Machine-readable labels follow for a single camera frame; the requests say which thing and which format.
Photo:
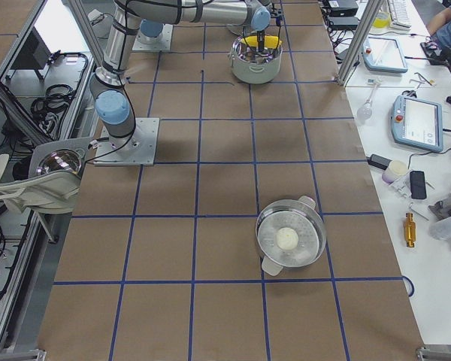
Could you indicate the black phone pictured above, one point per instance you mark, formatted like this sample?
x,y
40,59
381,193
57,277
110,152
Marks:
x,y
418,185

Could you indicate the white grey chair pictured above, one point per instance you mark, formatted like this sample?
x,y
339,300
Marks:
x,y
53,193

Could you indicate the yellow toy corn cob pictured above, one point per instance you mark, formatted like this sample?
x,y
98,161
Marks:
x,y
270,41

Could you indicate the gold metal cylinder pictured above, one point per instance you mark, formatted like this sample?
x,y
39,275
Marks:
x,y
409,227

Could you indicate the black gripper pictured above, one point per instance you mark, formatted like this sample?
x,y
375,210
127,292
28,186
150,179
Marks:
x,y
260,40

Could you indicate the black power adapter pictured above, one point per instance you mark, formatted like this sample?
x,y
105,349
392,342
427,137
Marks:
x,y
378,161

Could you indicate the steel steamer pot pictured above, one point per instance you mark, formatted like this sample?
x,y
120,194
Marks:
x,y
299,214

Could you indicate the pale green electric pot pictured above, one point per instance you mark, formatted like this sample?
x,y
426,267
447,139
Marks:
x,y
253,67

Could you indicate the scissors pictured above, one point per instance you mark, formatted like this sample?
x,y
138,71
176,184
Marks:
x,y
409,93

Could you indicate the near blue teach pendant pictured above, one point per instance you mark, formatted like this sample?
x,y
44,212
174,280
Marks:
x,y
417,123

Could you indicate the blue teach pendant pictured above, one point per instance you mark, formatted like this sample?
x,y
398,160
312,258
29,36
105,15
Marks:
x,y
417,123
384,54

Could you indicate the aluminium frame post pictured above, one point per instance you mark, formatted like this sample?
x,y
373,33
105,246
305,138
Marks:
x,y
371,10

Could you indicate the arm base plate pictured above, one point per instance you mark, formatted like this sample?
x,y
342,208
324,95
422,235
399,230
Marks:
x,y
139,150
164,44

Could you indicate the white steamed bun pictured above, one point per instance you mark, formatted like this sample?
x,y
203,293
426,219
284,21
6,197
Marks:
x,y
287,238

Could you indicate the white purple cup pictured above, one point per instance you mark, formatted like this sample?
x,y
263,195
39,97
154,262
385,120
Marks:
x,y
394,170

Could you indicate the far blue teach pendant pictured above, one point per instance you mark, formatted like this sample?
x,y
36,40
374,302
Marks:
x,y
384,54

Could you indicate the steel bowl on chair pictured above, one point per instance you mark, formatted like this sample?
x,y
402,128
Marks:
x,y
63,159

